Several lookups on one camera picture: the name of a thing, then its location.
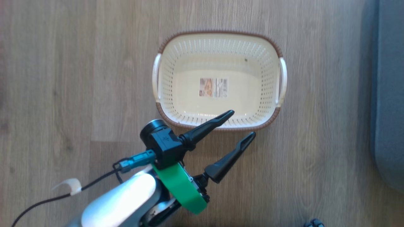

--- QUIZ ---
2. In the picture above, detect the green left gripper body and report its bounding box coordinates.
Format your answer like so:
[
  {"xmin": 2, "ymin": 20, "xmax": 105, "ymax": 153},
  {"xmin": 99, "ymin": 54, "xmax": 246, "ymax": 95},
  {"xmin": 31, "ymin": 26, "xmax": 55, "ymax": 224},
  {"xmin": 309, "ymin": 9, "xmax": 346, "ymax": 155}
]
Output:
[{"xmin": 151, "ymin": 162, "xmax": 211, "ymax": 216}]

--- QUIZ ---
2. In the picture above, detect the cream laundry basket brown rim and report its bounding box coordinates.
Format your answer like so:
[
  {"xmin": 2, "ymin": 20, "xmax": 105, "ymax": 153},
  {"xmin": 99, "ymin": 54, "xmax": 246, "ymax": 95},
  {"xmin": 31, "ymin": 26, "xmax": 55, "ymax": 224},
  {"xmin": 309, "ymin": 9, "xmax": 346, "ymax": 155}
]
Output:
[{"xmin": 152, "ymin": 31, "xmax": 288, "ymax": 131}]

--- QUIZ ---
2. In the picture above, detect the white tape tab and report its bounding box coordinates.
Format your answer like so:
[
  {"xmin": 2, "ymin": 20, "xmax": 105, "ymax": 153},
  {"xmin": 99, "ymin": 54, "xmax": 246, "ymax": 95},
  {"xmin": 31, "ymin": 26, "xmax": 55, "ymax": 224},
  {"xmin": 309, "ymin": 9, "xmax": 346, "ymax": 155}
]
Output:
[{"xmin": 51, "ymin": 178, "xmax": 82, "ymax": 196}]

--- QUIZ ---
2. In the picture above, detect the grey fabric sofa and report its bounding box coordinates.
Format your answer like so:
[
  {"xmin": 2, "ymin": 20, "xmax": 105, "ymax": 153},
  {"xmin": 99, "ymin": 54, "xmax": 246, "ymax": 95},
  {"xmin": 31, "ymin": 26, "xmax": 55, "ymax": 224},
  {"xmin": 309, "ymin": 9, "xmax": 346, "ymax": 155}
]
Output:
[{"xmin": 371, "ymin": 0, "xmax": 404, "ymax": 193}]

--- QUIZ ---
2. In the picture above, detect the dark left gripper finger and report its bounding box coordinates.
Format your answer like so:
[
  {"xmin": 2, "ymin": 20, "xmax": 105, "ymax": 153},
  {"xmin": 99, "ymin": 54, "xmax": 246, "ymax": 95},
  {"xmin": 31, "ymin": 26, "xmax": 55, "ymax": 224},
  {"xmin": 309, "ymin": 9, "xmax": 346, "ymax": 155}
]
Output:
[
  {"xmin": 179, "ymin": 110, "xmax": 235, "ymax": 151},
  {"xmin": 204, "ymin": 131, "xmax": 256, "ymax": 184}
]

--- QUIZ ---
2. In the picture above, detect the printed paper label sticker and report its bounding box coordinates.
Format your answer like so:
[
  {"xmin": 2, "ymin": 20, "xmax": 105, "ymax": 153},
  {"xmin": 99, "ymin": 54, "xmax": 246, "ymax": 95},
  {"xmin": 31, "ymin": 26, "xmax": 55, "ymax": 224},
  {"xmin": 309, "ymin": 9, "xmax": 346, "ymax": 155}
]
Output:
[{"xmin": 199, "ymin": 78, "xmax": 229, "ymax": 98}]

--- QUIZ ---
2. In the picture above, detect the teal plug black left cable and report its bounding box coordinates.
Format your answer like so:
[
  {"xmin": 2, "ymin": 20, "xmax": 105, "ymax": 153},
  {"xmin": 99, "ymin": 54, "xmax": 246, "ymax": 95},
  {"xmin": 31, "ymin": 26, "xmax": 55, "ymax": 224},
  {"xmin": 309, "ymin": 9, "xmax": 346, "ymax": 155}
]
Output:
[{"xmin": 11, "ymin": 149, "xmax": 157, "ymax": 227}]

